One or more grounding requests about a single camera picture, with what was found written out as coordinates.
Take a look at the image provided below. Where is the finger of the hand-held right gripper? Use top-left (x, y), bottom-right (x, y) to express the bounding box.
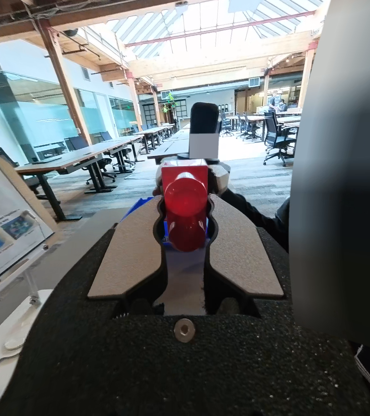
top-left (209, 164), bottom-right (231, 195)

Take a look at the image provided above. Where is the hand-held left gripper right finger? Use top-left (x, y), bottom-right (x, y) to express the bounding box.
top-left (206, 194), bottom-right (285, 298)

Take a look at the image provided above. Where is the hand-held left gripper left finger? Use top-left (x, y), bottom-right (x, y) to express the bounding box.
top-left (88, 195), bottom-right (167, 299)

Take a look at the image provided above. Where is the red two-stud mega block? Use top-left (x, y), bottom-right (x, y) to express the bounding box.
top-left (161, 165), bottom-right (209, 253)

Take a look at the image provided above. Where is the blue bin with white label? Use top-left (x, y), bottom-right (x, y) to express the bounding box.
top-left (121, 197), bottom-right (209, 251)

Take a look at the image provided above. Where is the grey background table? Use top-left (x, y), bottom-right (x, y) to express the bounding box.
top-left (227, 112), bottom-right (302, 140)

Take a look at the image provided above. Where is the black office chair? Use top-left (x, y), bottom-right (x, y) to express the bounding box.
top-left (68, 133), bottom-right (117, 182)
top-left (0, 146), bottom-right (46, 199)
top-left (263, 112), bottom-right (297, 167)

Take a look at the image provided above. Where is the wooden background desk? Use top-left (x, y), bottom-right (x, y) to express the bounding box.
top-left (15, 135), bottom-right (143, 221)

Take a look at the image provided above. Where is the printed instruction sheet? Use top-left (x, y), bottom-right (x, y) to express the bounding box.
top-left (0, 146), bottom-right (55, 293)

